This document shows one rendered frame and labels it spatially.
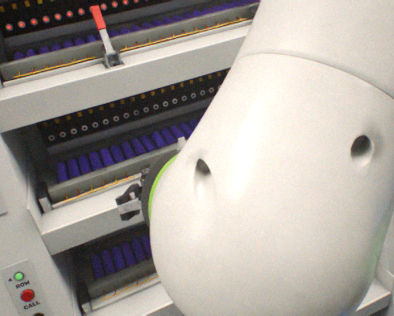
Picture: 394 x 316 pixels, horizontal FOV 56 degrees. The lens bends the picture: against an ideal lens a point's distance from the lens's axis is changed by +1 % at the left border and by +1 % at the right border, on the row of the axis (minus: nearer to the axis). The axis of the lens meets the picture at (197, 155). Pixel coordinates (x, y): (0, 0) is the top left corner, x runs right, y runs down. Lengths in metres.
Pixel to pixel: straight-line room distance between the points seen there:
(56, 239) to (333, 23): 0.52
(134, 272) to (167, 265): 0.56
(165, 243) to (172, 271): 0.01
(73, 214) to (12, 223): 0.08
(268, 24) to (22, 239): 0.50
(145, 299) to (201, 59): 0.42
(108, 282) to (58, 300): 0.11
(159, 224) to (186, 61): 0.45
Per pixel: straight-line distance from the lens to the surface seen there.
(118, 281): 0.72
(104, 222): 0.61
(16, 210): 0.59
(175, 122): 0.74
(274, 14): 0.19
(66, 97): 0.57
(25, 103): 0.57
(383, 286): 0.96
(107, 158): 0.68
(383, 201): 0.17
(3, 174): 0.58
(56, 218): 0.62
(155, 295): 0.71
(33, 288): 0.64
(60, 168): 0.70
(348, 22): 0.17
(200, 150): 0.16
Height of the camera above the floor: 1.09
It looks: 16 degrees down
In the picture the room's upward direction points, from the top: 15 degrees counter-clockwise
